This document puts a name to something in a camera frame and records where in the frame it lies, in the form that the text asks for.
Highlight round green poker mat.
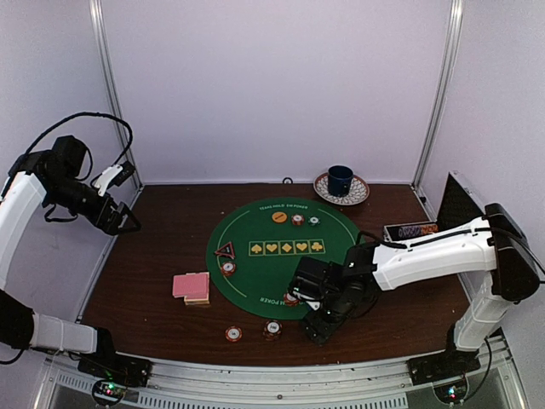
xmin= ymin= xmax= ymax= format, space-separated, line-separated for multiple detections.
xmin=206 ymin=198 xmax=359 ymax=320

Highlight dark blue mug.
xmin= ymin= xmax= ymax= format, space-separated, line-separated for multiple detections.
xmin=327 ymin=164 xmax=353 ymax=197

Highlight orange poker chip stack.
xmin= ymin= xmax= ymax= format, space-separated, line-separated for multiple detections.
xmin=225 ymin=325 xmax=243 ymax=343

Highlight right aluminium frame post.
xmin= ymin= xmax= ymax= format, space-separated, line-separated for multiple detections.
xmin=411 ymin=0 xmax=464 ymax=192

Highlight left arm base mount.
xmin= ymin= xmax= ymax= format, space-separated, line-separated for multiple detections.
xmin=77 ymin=354 xmax=152 ymax=388

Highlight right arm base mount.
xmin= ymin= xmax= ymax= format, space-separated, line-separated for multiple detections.
xmin=407 ymin=351 xmax=481 ymax=386

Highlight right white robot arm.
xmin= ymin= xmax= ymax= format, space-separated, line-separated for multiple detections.
xmin=286 ymin=203 xmax=542 ymax=377

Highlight front aluminium rail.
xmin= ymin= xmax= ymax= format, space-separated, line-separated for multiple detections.
xmin=30 ymin=335 xmax=530 ymax=408

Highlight green chips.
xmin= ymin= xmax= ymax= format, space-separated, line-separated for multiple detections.
xmin=308 ymin=216 xmax=320 ymax=226

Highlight orange big blind button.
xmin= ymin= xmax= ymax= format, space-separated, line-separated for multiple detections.
xmin=272 ymin=211 xmax=288 ymax=223

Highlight dark red poker chip stack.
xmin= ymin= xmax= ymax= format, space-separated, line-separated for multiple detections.
xmin=262 ymin=320 xmax=282 ymax=341

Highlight aluminium poker chip case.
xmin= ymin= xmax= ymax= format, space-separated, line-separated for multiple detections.
xmin=383 ymin=171 xmax=485 ymax=241

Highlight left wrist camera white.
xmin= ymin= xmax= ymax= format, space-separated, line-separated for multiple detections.
xmin=91 ymin=161 xmax=135 ymax=197

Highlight left aluminium frame post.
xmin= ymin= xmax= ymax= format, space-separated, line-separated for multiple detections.
xmin=89 ymin=0 xmax=143 ymax=192

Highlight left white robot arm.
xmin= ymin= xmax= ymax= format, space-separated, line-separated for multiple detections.
xmin=1 ymin=135 xmax=141 ymax=378

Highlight red backed card deck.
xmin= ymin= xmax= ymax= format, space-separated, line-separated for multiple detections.
xmin=172 ymin=272 xmax=209 ymax=300

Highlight aluminium frame post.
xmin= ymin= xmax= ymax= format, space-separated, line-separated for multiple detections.
xmin=89 ymin=0 xmax=143 ymax=192
xmin=411 ymin=0 xmax=464 ymax=192

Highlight orange chips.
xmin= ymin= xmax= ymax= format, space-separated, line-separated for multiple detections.
xmin=221 ymin=262 xmax=237 ymax=277
xmin=284 ymin=293 xmax=299 ymax=307
xmin=291 ymin=214 xmax=305 ymax=226

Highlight black red triangular dealer button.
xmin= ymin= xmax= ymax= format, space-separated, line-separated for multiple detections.
xmin=214 ymin=241 xmax=236 ymax=260

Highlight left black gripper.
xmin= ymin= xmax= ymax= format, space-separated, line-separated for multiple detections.
xmin=44 ymin=175 xmax=141 ymax=235

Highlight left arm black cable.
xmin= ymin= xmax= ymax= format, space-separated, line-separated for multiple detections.
xmin=19 ymin=112 xmax=134 ymax=171

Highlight patterned ceramic saucer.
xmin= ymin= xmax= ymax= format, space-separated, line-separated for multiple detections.
xmin=313 ymin=173 xmax=370 ymax=206

